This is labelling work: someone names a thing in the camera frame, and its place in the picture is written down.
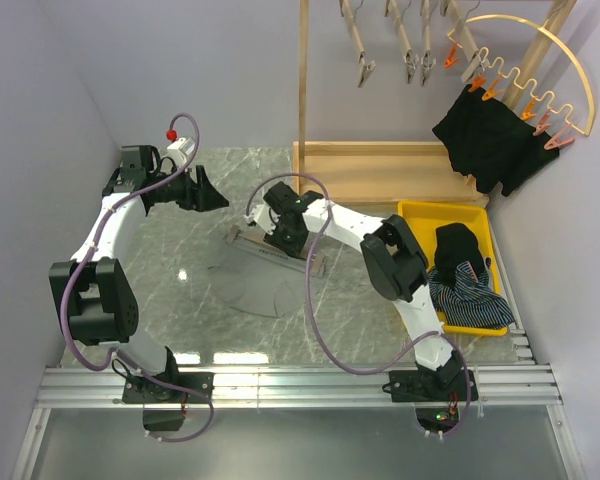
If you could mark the gold semicircle clip hanger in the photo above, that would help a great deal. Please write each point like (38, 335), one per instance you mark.
(570, 65)

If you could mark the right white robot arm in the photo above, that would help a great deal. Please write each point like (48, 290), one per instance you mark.
(397, 269)

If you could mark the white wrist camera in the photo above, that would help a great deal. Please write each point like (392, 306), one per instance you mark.
(180, 150)
(263, 217)

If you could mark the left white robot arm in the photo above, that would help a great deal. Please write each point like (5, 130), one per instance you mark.
(97, 310)

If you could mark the black hanging underwear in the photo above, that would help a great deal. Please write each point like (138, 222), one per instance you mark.
(486, 140)

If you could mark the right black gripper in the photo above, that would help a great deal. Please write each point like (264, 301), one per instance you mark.
(295, 249)

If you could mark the yellow plastic tray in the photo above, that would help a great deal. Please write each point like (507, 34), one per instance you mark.
(424, 218)

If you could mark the striped navy underwear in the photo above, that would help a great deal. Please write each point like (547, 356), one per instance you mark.
(465, 298)

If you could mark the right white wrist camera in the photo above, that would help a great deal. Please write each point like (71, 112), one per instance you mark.
(263, 217)

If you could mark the orange clothespin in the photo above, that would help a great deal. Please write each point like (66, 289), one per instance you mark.
(477, 82)
(530, 110)
(452, 57)
(494, 89)

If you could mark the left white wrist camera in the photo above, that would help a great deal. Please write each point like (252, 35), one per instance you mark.
(180, 150)

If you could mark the black underwear in tray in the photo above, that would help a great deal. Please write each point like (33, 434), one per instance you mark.
(456, 244)

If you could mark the wooden drying rack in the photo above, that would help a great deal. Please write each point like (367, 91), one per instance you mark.
(381, 173)

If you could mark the aluminium mounting rail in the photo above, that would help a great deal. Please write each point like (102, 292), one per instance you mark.
(305, 422)

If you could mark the pink clothespin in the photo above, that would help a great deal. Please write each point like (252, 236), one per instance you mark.
(561, 139)
(543, 124)

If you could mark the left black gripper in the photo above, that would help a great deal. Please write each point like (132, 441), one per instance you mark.
(200, 196)

